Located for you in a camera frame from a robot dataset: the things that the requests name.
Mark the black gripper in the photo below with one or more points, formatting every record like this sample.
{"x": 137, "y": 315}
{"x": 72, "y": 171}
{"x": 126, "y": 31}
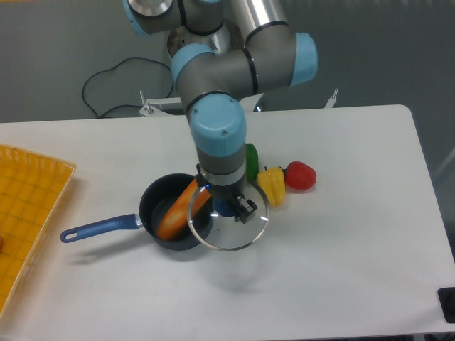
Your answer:
{"x": 228, "y": 188}

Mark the glass pot lid blue knob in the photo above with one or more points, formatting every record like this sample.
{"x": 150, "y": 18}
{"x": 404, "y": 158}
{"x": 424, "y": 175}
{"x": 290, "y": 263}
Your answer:
{"x": 212, "y": 223}

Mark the dark saucepan blue handle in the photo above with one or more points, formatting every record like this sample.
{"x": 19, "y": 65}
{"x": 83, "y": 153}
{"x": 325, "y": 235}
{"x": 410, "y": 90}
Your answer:
{"x": 156, "y": 201}

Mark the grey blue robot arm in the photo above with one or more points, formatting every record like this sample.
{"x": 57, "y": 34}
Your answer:
{"x": 211, "y": 85}

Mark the yellow toy bell pepper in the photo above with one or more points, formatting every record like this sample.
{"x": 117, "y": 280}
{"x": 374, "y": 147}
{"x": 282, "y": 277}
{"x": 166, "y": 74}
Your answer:
{"x": 271, "y": 181}

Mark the green toy bell pepper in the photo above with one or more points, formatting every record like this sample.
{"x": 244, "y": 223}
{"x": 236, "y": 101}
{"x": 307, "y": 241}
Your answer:
{"x": 252, "y": 160}

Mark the orange toy baguette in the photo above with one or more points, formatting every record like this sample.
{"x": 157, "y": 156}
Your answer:
{"x": 174, "y": 221}

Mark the red toy bell pepper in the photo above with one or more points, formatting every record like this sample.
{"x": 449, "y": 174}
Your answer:
{"x": 299, "y": 176}

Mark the yellow plastic basket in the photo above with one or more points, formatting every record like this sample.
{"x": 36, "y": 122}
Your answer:
{"x": 32, "y": 185}

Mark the black device table corner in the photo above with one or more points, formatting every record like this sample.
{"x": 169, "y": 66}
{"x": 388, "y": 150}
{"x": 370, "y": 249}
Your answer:
{"x": 446, "y": 298}

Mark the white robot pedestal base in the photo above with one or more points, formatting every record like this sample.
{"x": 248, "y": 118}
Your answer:
{"x": 227, "y": 38}

